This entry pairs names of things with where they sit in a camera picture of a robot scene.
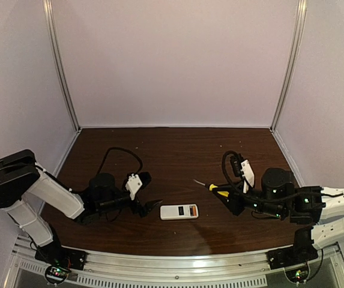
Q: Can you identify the right aluminium frame post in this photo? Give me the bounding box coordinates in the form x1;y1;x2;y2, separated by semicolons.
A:
270;0;307;133

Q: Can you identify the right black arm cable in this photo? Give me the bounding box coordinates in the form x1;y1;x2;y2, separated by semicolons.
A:
222;150;244;193

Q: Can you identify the yellow handled screwdriver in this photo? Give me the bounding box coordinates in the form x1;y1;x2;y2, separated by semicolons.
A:
193;179;229;198

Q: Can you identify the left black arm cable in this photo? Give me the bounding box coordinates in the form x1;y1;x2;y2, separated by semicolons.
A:
99;146;144;178

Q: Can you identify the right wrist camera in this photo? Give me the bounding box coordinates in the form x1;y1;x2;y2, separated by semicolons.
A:
232;154;255;194

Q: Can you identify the front aluminium table rail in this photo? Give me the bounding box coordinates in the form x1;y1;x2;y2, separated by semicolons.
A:
1;236;344;287

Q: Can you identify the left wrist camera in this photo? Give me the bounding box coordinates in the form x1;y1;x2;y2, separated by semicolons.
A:
125;173;143;200

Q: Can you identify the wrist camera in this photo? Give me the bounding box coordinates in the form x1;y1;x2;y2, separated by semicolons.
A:
232;154;255;194
125;173;143;200

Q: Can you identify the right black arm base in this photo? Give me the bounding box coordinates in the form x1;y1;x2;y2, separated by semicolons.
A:
266;245;318;285

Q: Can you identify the left aluminium frame post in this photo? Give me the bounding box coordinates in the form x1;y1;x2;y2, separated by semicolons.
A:
43;0;81;132

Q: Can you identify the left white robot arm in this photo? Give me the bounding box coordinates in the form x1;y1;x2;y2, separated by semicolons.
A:
0;149;162;247

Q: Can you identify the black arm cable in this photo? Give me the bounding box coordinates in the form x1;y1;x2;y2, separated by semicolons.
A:
99;146;144;178
222;150;244;193

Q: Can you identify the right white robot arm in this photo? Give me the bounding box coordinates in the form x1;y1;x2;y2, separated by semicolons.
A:
207;168;344;250

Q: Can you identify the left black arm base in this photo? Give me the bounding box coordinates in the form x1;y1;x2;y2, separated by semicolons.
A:
35;245;86;286

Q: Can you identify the white remote control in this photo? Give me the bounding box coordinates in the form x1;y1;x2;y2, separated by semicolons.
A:
160;204;199;220

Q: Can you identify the aluminium frame post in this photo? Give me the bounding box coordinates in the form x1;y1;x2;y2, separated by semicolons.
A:
270;0;307;133
43;0;81;132

